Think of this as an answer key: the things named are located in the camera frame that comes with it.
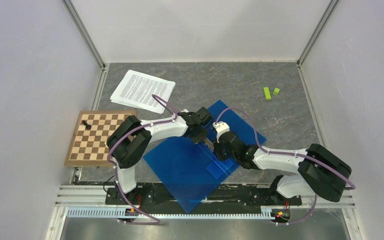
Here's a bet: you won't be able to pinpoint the metal folder clip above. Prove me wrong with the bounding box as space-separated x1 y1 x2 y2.
203 138 214 151

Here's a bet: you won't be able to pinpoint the blue plastic folder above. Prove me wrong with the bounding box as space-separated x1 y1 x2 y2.
142 99 268 214

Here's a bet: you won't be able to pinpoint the white printed paper stack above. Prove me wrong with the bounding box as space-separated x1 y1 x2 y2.
110 69 176 114

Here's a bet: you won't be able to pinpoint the wooden chessboard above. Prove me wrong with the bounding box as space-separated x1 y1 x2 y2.
64 110 137 167

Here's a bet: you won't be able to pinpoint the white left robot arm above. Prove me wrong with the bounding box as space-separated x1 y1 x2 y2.
106 107 213 204

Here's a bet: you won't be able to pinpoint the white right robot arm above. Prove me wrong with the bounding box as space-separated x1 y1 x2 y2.
213 131 352 205

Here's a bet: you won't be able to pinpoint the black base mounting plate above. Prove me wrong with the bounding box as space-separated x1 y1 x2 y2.
105 182 303 215

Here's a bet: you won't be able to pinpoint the long green block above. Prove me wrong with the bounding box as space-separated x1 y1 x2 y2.
263 87 272 101

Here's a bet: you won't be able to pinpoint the small green cube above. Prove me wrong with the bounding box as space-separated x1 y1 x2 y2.
273 88 280 96

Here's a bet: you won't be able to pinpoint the black chess piece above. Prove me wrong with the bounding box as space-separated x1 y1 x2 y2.
81 120 92 130

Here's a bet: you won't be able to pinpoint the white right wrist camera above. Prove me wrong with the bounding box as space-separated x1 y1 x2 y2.
212 121 230 142

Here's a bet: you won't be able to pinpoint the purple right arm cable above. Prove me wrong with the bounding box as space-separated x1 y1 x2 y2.
214 106 357 226

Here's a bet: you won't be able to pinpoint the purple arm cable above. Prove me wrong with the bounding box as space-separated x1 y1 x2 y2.
106 94 180 225
214 106 357 226

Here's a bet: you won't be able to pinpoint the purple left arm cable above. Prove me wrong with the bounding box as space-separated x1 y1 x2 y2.
106 94 180 225

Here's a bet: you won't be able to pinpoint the white slotted cable duct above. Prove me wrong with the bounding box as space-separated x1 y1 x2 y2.
66 207 275 220

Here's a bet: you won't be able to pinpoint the aluminium frame rails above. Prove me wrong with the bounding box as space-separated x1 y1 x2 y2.
46 0 357 240

